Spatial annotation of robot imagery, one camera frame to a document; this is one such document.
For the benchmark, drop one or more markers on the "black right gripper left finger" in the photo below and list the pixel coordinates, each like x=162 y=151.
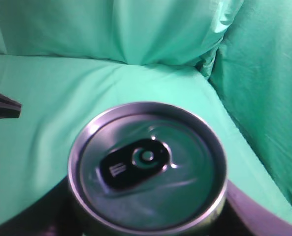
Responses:
x=9 y=108

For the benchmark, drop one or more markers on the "black Monster energy can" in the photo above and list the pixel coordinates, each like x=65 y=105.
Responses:
x=147 y=169

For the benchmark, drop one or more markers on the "green backdrop cloth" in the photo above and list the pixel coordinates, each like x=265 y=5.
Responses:
x=65 y=61

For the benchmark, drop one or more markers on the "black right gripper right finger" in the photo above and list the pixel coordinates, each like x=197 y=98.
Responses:
x=254 y=211

